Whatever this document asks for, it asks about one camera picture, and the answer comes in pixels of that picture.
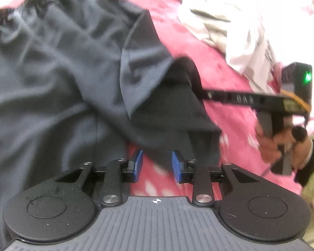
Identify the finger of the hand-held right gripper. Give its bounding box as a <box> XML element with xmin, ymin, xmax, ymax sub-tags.
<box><xmin>197</xmin><ymin>87</ymin><xmax>229</xmax><ymax>103</ymax></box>

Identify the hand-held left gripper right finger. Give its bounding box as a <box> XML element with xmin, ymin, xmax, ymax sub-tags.
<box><xmin>171</xmin><ymin>150</ymin><xmax>259</xmax><ymax>208</ymax></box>

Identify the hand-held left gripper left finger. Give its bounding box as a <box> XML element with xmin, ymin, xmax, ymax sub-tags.
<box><xmin>56</xmin><ymin>149</ymin><xmax>144</xmax><ymax>207</ymax></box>

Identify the dark grey garment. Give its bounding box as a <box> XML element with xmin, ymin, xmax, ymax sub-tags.
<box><xmin>0</xmin><ymin>0</ymin><xmax>223</xmax><ymax>249</ymax></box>

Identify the person's right forearm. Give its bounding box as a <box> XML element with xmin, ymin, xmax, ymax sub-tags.
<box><xmin>293</xmin><ymin>131</ymin><xmax>314</xmax><ymax>210</ymax></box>

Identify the person's right hand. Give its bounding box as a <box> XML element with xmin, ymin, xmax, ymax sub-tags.
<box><xmin>255</xmin><ymin>123</ymin><xmax>313</xmax><ymax>168</ymax></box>

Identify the pink floral blanket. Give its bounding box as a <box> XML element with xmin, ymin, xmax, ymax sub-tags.
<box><xmin>0</xmin><ymin>0</ymin><xmax>314</xmax><ymax>196</ymax></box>

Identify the white jacket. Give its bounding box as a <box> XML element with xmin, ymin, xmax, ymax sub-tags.
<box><xmin>178</xmin><ymin>0</ymin><xmax>314</xmax><ymax>95</ymax></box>

